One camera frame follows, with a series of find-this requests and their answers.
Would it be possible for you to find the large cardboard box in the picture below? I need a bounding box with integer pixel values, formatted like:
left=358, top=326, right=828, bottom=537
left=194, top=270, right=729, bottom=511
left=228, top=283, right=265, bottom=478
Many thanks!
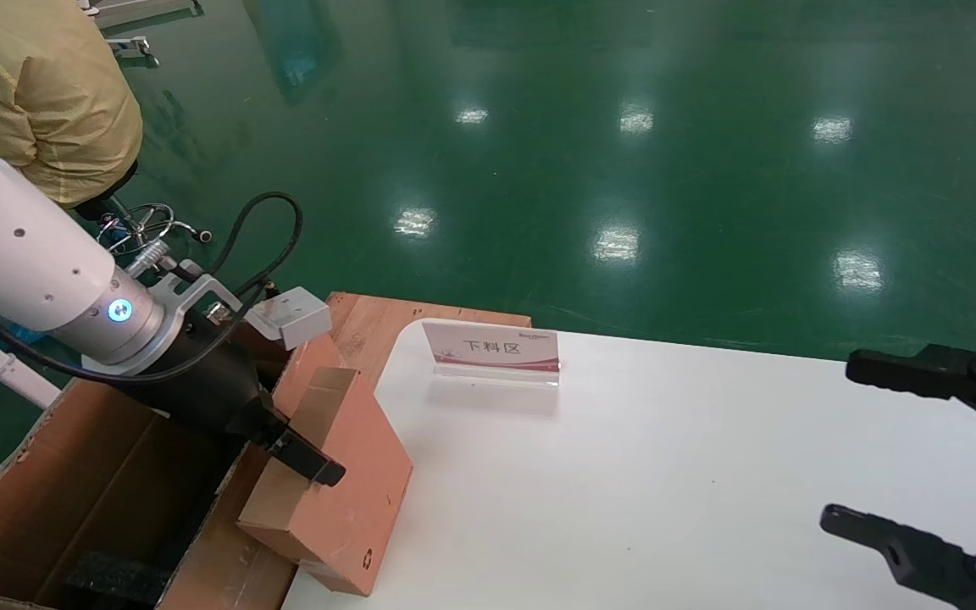
left=0, top=292, right=531, bottom=610

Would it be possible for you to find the black foam block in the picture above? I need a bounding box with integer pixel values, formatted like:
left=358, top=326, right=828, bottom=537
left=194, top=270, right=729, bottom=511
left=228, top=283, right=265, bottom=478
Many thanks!
left=64, top=551, right=172, bottom=610

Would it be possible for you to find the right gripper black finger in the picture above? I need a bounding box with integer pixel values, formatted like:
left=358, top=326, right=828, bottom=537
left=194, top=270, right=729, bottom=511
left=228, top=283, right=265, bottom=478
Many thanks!
left=820, top=504, right=976, bottom=610
left=846, top=341, right=976, bottom=441

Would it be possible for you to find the small cardboard box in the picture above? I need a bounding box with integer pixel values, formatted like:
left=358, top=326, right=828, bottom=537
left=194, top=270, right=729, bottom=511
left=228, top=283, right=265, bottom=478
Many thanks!
left=238, top=367, right=414, bottom=596

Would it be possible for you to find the acrylic sign with red stripe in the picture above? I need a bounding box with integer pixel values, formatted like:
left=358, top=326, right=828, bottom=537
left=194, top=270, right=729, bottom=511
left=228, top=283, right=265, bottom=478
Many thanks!
left=422, top=319, right=561, bottom=389

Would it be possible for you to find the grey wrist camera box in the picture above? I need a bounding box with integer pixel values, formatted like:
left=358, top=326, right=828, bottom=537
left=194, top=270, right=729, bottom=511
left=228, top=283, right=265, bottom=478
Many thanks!
left=149, top=271, right=334, bottom=352

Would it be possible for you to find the thick black looped cable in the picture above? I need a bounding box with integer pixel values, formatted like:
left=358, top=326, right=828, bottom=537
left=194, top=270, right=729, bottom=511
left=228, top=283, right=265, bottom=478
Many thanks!
left=175, top=192, right=305, bottom=297

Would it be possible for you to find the person in yellow jacket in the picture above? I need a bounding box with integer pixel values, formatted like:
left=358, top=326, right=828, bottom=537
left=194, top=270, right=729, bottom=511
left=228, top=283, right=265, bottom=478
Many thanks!
left=0, top=0, right=143, bottom=213

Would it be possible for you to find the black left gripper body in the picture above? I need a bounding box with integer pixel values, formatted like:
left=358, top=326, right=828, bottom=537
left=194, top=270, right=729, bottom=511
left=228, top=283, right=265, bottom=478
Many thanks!
left=128, top=326, right=287, bottom=446

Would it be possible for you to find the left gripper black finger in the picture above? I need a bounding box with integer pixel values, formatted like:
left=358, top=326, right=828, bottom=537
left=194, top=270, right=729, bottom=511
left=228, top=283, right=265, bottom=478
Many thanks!
left=261, top=409, right=347, bottom=489

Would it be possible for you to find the grey metal frame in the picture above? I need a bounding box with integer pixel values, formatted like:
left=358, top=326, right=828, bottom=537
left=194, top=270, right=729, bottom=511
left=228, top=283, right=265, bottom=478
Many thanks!
left=77, top=0, right=205, bottom=60

